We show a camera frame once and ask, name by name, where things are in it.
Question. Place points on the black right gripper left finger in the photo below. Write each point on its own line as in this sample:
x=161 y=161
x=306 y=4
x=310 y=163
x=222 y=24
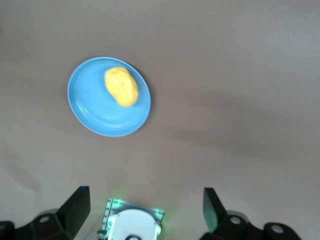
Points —
x=72 y=212

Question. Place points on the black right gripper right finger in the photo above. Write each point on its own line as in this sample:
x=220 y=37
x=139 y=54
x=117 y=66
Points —
x=225 y=225

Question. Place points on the yellow potato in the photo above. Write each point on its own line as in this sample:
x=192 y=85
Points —
x=121 y=86

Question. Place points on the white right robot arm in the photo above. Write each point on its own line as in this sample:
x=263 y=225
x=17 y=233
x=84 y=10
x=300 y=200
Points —
x=137 y=222

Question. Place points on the blue round plate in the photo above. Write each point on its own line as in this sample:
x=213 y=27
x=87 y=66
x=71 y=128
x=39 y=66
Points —
x=100 y=110

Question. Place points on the brown table cover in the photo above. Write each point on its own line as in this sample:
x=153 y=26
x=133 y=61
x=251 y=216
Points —
x=225 y=75

